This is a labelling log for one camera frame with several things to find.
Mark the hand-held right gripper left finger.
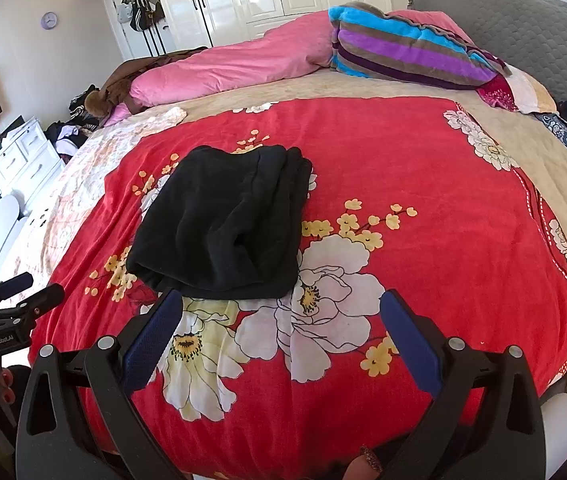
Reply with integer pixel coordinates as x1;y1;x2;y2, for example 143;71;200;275
16;289;187;480

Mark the white dresser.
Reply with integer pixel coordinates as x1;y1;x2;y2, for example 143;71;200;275
0;116;64;201

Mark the grey quilted headboard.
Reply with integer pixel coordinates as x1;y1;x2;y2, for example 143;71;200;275
407;0;567;126

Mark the glittery slipper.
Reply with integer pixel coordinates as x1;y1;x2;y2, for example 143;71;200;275
346;445;384;480

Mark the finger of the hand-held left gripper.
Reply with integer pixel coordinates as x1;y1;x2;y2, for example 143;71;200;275
0;272;34;306
0;283;66;331

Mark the white rounded stool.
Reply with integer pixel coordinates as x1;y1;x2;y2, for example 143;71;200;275
541;392;567;466

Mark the dark red patterned cloth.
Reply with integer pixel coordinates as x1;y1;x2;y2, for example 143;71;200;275
476;74;519;111

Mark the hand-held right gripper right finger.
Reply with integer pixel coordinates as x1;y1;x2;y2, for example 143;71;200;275
379;289;547;480

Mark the pile of clothes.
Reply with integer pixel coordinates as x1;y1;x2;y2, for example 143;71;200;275
44;85;109;163

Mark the hanging black bag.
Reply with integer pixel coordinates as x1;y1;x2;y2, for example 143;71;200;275
128;0;165;32

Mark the black printed t-shirt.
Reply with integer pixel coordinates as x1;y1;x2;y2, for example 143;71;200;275
126;145;314;301

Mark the pink quilt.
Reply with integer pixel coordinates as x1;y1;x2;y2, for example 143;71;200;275
101;9;471;126

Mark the red floral blanket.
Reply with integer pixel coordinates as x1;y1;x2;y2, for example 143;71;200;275
28;67;567;476

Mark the cream cloth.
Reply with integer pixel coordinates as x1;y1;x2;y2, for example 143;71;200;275
506;67;557;113

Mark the brown fur-trimmed coat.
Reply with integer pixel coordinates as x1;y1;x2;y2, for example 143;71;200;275
84;47;209;118

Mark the pale floral bedsheet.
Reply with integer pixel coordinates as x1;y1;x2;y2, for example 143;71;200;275
14;105;187;281

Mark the striped plush pillow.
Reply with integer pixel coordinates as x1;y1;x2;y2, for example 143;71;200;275
328;2;514;91

